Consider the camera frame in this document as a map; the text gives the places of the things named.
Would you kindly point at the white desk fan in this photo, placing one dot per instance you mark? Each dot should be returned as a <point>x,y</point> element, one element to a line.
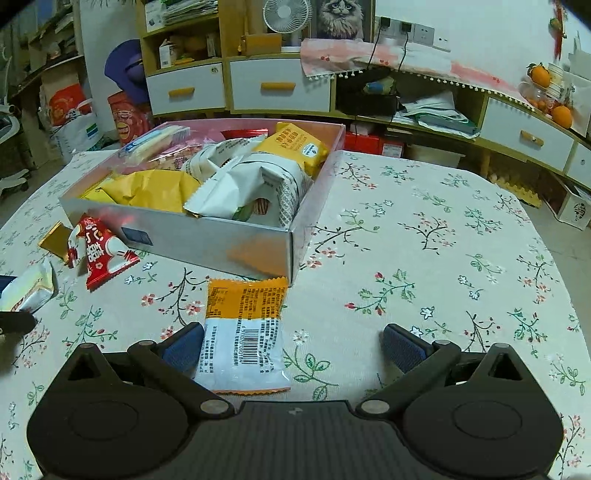
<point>286,18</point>

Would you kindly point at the red printed bag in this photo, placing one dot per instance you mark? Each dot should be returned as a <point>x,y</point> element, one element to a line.
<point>131,120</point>

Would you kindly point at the orange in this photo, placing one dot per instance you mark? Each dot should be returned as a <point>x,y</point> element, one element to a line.
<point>540,74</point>
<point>561,115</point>

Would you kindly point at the yellow egg cartons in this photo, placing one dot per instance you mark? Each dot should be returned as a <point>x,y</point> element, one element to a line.
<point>515,189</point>

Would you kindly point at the black power adapter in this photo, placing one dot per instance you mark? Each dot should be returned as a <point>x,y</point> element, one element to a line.
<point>385,22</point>
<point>405,27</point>

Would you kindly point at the silver white snack packet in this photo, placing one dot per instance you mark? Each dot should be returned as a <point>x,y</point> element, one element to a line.
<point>30,286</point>

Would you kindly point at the brown cardboard box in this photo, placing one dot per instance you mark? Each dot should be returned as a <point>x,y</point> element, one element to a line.
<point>263,44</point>

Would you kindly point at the orange white snack packet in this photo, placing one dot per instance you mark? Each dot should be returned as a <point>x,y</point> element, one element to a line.
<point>244,332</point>

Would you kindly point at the purple hat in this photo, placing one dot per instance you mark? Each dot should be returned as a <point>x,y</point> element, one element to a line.
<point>124,69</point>

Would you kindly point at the pink checked cloth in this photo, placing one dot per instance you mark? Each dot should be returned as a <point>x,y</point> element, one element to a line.
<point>332,57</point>

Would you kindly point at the gold brown snack packet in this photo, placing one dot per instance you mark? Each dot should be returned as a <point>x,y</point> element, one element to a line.
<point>55,240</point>

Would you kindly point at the wooden sideboard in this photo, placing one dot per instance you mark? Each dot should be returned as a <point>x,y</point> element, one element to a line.
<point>226,46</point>

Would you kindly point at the large white drawer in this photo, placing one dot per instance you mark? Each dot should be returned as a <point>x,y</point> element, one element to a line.
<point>281,85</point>

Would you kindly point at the blue white snack packet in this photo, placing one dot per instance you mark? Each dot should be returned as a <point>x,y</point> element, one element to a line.
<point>150,142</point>

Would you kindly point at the pile of papers and bags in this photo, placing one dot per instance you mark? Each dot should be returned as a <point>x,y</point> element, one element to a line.
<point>438,113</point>

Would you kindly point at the red snack packet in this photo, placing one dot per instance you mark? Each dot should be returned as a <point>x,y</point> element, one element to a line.
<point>99,251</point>

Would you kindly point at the red storage box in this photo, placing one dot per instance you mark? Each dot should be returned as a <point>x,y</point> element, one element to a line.
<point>374,144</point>

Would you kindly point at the white rice sack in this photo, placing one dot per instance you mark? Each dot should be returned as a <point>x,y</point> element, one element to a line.
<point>71,117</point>

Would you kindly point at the orange yellow snack packet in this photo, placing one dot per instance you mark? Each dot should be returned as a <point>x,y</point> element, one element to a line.
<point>295,147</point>

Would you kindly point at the clear cracker packet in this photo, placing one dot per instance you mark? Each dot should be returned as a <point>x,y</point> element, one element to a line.
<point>178,159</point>

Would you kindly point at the large yellow snack packet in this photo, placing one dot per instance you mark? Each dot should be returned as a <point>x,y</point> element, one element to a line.
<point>147,189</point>

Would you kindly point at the cat picture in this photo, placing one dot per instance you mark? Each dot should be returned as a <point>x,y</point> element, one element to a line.
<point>341,18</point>

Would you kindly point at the red wall hanging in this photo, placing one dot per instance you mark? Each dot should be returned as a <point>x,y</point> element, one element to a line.
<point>557,23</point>

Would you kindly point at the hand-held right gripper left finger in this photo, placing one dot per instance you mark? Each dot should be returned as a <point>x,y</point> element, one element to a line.
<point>182,350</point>

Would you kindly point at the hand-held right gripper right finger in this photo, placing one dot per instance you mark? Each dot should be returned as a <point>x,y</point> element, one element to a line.
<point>404,348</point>

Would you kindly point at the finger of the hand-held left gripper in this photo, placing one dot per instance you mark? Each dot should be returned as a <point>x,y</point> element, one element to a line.
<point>16,322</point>
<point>5,285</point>

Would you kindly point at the white chair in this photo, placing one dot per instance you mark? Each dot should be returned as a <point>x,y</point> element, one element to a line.
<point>11,134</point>

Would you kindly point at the white printed box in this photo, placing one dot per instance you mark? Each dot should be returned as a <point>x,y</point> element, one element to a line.
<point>575,205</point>

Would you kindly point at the white drawer with sticker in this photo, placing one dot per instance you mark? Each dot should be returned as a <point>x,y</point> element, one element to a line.
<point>184,90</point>

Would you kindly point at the pink cardboard box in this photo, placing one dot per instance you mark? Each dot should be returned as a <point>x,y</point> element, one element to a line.
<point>207,244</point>

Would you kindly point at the wall outlet strip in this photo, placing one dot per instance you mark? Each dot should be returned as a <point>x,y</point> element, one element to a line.
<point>420,33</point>

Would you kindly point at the stack of papers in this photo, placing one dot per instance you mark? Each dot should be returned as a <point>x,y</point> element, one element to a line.
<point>184,11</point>

